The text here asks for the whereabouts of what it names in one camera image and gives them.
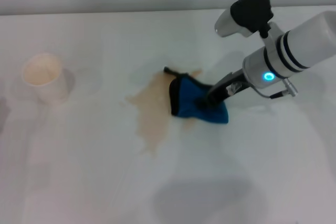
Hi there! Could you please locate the blue rag with black trim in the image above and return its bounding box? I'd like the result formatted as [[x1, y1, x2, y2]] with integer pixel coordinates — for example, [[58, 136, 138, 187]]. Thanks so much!
[[163, 66, 230, 125]]

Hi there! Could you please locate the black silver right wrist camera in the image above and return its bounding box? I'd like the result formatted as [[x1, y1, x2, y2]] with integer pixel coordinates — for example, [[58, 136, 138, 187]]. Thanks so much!
[[214, 0, 274, 39]]

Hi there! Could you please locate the white paper cup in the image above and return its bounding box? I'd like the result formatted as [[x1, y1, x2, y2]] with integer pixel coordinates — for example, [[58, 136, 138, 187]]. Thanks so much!
[[21, 52, 70, 104]]

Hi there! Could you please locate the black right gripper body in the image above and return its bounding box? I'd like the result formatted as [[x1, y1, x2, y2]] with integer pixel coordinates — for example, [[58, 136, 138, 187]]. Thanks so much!
[[206, 70, 251, 104]]

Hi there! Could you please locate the brown water stain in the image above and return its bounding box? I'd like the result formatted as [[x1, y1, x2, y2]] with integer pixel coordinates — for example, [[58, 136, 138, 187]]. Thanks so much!
[[124, 69, 204, 154]]

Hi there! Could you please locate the grey wrist cable with plug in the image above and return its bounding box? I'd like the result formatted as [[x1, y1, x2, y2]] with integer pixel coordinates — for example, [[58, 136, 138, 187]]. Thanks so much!
[[255, 77, 299, 101]]

